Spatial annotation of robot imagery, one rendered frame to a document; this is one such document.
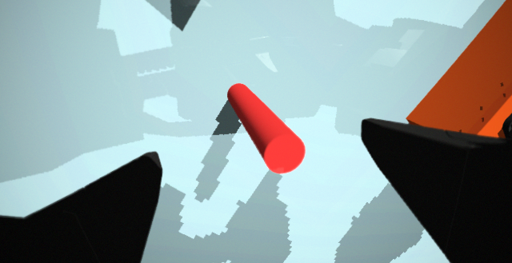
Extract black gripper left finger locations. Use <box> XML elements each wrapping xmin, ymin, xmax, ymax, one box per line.
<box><xmin>0</xmin><ymin>151</ymin><xmax>163</xmax><ymax>263</ymax></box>

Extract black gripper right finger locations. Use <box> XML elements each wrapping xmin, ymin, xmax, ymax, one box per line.
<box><xmin>361</xmin><ymin>118</ymin><xmax>512</xmax><ymax>263</ymax></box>

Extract red peg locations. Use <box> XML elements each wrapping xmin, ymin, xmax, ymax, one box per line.
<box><xmin>227</xmin><ymin>83</ymin><xmax>306</xmax><ymax>173</ymax></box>

